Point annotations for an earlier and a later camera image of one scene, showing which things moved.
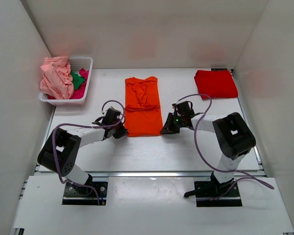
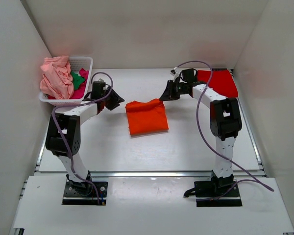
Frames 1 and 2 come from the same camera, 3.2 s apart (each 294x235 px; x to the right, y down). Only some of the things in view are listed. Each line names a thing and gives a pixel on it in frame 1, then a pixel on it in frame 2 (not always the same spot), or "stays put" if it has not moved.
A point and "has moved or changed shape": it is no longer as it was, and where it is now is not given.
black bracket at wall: (218, 69) stays put
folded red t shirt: (216, 84) stays put
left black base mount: (77, 195) stays put
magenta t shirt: (80, 92) stays put
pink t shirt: (57, 79) stays put
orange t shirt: (143, 113) has moved or changed shape
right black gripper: (168, 129) → (169, 94)
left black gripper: (122, 133) → (116, 99)
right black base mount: (212, 193) stays put
